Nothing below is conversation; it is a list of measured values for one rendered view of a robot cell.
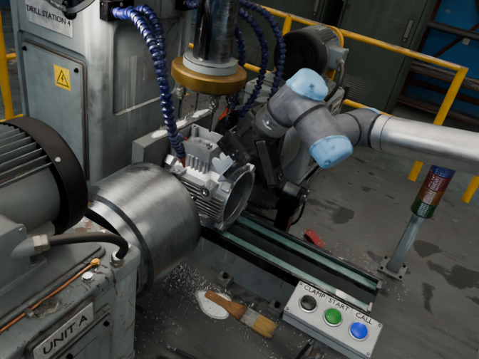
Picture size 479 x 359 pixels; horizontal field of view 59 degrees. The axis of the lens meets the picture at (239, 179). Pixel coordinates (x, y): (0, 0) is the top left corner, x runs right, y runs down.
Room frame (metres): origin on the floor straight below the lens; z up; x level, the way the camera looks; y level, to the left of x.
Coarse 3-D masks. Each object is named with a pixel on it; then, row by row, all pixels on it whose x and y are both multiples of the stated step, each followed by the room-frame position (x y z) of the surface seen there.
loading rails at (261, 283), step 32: (256, 224) 0.95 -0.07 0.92; (192, 256) 0.89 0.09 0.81; (224, 256) 0.85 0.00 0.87; (256, 256) 0.82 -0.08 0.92; (288, 256) 0.89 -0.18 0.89; (320, 256) 0.87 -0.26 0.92; (256, 288) 0.81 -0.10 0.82; (288, 288) 0.77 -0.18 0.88; (320, 288) 0.75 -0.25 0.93; (352, 288) 0.81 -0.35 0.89
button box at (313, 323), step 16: (304, 288) 0.59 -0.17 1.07; (288, 304) 0.56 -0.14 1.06; (320, 304) 0.56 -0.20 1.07; (336, 304) 0.56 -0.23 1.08; (288, 320) 0.55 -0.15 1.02; (304, 320) 0.53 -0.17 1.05; (320, 320) 0.53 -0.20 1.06; (352, 320) 0.54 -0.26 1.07; (368, 320) 0.54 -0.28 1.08; (320, 336) 0.52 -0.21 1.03; (336, 336) 0.51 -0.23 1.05; (352, 336) 0.51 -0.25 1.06; (368, 336) 0.51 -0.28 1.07; (352, 352) 0.49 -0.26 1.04; (368, 352) 0.49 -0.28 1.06
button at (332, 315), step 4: (332, 308) 0.55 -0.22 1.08; (328, 312) 0.54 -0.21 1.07; (332, 312) 0.54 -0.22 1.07; (336, 312) 0.55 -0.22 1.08; (328, 316) 0.54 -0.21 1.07; (332, 316) 0.54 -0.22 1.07; (336, 316) 0.54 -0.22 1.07; (340, 316) 0.54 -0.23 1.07; (328, 320) 0.53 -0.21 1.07; (332, 320) 0.53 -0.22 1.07; (336, 320) 0.53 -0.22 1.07; (340, 320) 0.53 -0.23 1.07; (332, 324) 0.53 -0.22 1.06
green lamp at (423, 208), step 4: (416, 196) 1.04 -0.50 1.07; (416, 200) 1.02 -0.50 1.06; (420, 200) 1.01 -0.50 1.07; (412, 204) 1.04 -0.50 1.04; (416, 204) 1.01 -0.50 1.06; (420, 204) 1.01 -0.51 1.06; (424, 204) 1.00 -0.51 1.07; (428, 204) 1.00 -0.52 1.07; (412, 208) 1.02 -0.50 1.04; (416, 208) 1.01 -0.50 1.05; (420, 208) 1.00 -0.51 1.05; (424, 208) 1.00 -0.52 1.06; (428, 208) 1.00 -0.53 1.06; (432, 208) 1.00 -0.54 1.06; (416, 212) 1.01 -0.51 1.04; (420, 212) 1.00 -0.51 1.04; (424, 212) 1.00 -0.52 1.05; (428, 212) 1.00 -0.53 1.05; (432, 212) 1.00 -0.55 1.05; (424, 216) 1.00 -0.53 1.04; (428, 216) 1.00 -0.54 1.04
